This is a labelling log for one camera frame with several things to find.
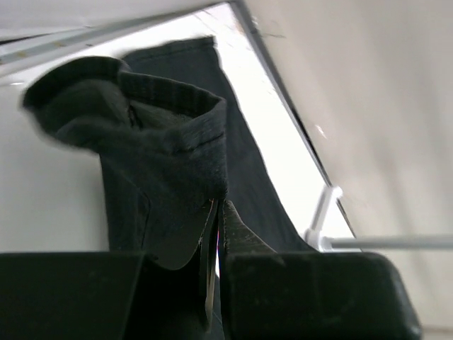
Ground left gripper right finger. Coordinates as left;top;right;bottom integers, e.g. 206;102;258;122
219;202;423;340

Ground white and silver clothes rack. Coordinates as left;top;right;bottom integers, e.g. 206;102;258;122
303;185;452;253

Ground black trousers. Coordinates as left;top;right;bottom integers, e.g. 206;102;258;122
22;37;308;251

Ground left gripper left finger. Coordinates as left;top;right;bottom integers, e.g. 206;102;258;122
1;201;218;339

